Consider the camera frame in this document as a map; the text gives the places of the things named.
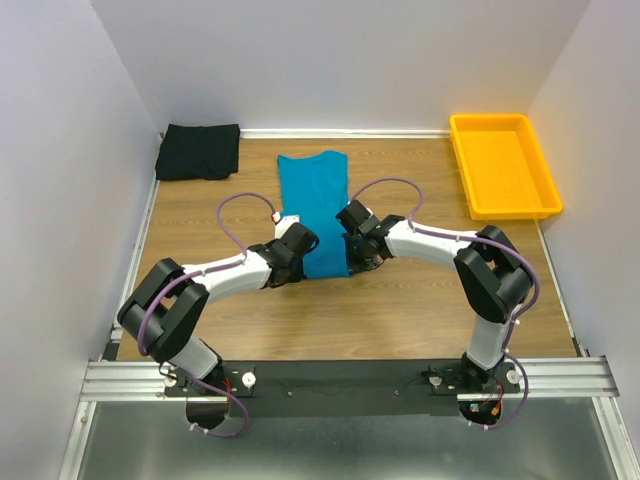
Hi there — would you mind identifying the blue t shirt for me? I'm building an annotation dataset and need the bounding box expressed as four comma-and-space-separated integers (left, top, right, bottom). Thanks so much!
277, 150, 349, 279

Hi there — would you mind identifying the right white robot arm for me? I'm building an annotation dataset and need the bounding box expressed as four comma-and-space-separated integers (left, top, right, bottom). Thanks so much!
336, 200, 540, 392

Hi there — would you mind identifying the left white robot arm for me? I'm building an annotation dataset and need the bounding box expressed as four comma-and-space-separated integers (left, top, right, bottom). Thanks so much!
117, 222, 319, 395

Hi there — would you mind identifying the folded black t shirt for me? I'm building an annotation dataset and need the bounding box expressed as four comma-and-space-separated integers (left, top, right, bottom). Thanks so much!
155, 124, 241, 181

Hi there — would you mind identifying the yellow plastic bin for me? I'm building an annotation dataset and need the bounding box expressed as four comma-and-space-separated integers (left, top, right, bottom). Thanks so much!
449, 113, 563, 221

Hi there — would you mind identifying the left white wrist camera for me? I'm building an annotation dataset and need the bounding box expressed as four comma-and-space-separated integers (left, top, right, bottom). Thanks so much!
271, 211, 300, 238

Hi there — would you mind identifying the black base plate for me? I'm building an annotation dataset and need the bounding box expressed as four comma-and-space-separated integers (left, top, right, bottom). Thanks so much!
162, 359, 520, 425

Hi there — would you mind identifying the aluminium frame rail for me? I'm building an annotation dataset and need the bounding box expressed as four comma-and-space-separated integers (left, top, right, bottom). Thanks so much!
80, 357, 619, 402

